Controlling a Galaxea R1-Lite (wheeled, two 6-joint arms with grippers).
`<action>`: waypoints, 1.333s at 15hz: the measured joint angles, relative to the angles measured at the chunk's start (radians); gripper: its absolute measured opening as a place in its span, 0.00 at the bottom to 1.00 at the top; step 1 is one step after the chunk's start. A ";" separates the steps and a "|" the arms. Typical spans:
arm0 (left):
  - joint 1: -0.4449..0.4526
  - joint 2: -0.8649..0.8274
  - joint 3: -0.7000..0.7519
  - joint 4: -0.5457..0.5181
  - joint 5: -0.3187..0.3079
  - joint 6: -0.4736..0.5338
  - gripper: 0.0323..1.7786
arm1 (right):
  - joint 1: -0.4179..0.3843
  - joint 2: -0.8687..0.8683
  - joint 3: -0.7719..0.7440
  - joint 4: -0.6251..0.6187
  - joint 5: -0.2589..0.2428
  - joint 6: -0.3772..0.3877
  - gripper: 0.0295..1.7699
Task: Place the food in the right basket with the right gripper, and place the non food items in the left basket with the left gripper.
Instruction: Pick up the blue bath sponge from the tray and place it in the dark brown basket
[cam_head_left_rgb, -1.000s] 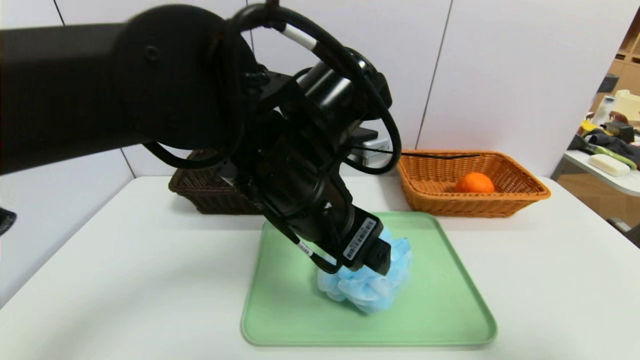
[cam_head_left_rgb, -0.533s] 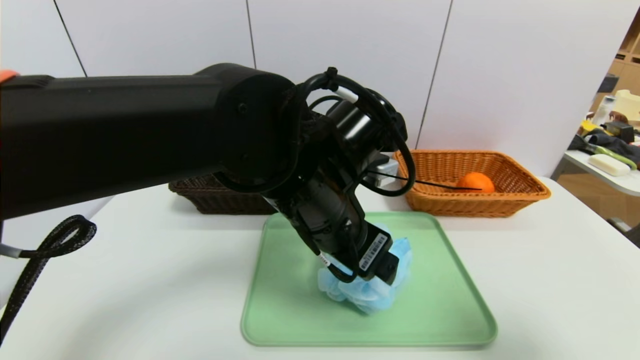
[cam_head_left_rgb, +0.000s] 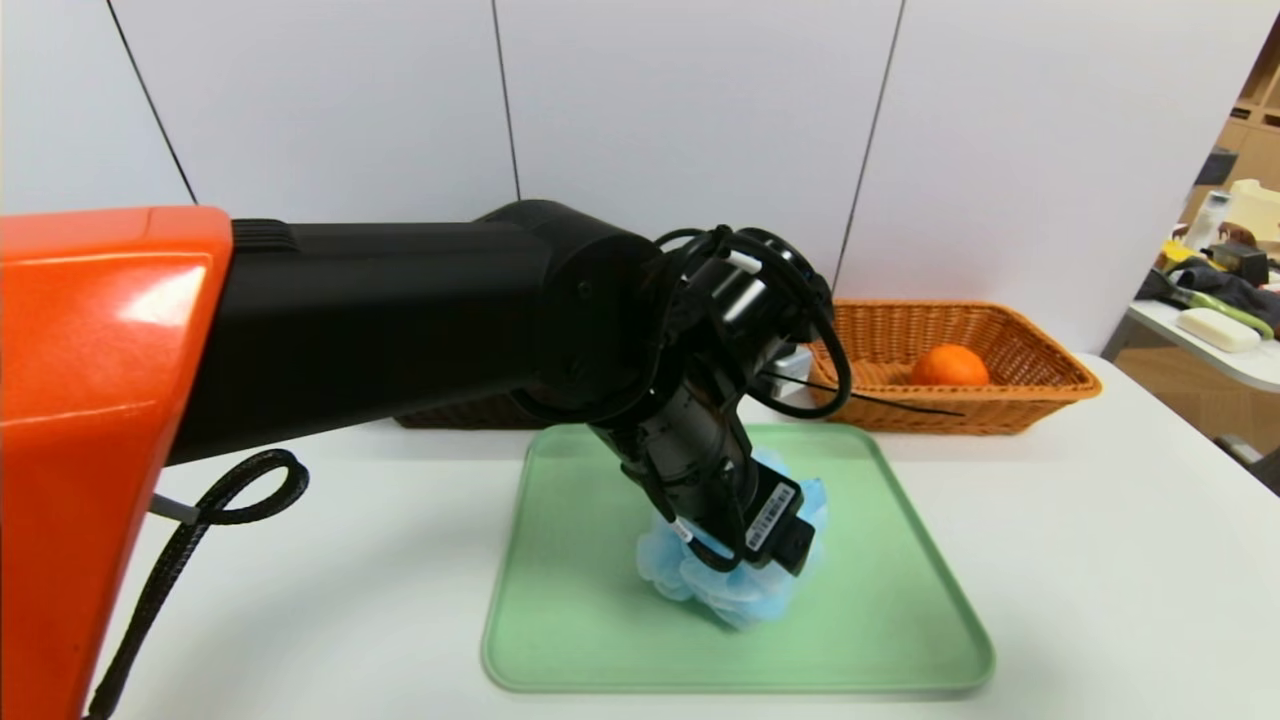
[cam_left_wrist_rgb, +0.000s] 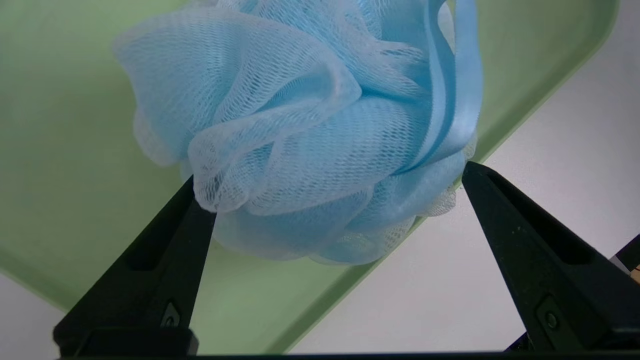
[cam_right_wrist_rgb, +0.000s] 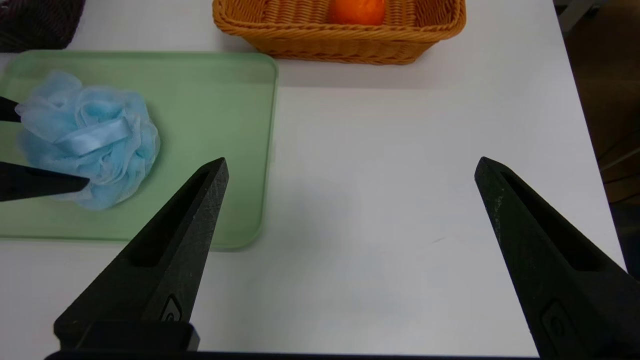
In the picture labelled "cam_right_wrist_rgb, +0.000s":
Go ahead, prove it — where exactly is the orange fruit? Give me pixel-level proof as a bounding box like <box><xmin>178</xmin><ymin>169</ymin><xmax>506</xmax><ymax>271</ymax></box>
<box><xmin>327</xmin><ymin>0</ymin><xmax>387</xmax><ymax>26</ymax></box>

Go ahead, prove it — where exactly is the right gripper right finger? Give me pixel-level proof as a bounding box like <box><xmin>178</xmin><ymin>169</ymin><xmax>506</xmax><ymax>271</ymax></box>
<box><xmin>474</xmin><ymin>156</ymin><xmax>640</xmax><ymax>360</ymax></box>

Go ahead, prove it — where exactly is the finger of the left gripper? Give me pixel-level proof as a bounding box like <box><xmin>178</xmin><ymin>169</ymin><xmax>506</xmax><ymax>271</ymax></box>
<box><xmin>0</xmin><ymin>161</ymin><xmax>91</xmax><ymax>202</ymax></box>
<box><xmin>0</xmin><ymin>96</ymin><xmax>21</xmax><ymax>123</ymax></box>

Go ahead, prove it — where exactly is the light green plastic tray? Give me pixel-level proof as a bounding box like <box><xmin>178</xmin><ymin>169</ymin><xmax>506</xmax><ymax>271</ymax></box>
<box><xmin>0</xmin><ymin>50</ymin><xmax>279</xmax><ymax>252</ymax></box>

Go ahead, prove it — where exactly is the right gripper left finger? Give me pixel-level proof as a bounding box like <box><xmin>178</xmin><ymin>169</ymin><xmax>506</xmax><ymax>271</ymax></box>
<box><xmin>53</xmin><ymin>157</ymin><xmax>230</xmax><ymax>348</ymax></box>

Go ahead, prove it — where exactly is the dark brown wicker basket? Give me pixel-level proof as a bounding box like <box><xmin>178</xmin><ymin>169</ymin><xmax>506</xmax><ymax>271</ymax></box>
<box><xmin>0</xmin><ymin>0</ymin><xmax>86</xmax><ymax>53</ymax></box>

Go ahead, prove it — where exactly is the orange wicker basket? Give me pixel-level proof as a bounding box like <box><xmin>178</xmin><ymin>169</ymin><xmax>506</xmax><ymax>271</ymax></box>
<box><xmin>212</xmin><ymin>0</ymin><xmax>467</xmax><ymax>66</ymax></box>

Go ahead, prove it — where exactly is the blue mesh bath loofah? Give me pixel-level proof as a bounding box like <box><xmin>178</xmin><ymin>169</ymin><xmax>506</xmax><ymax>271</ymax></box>
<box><xmin>15</xmin><ymin>70</ymin><xmax>161</xmax><ymax>211</ymax></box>

